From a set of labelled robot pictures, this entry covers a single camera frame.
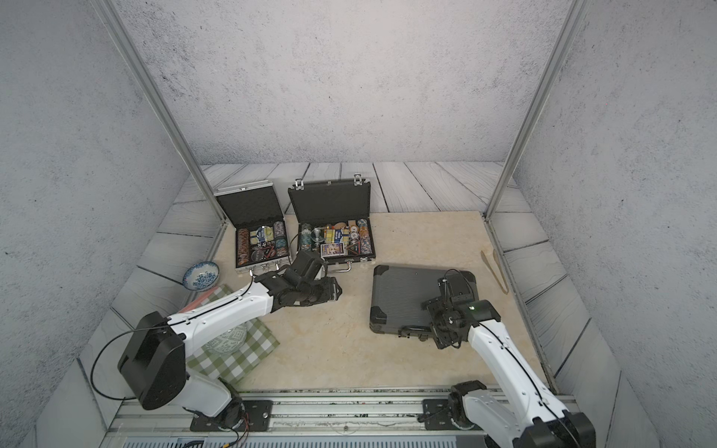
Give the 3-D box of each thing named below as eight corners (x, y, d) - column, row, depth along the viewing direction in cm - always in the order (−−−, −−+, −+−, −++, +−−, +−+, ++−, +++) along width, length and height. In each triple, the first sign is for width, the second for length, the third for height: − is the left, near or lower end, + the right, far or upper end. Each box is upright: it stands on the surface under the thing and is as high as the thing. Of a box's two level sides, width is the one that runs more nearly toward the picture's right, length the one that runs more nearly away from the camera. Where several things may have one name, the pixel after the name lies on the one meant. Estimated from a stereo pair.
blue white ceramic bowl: (194, 297, 100) (184, 288, 95) (187, 282, 104) (178, 272, 99) (225, 281, 104) (218, 270, 99) (218, 266, 109) (210, 256, 104)
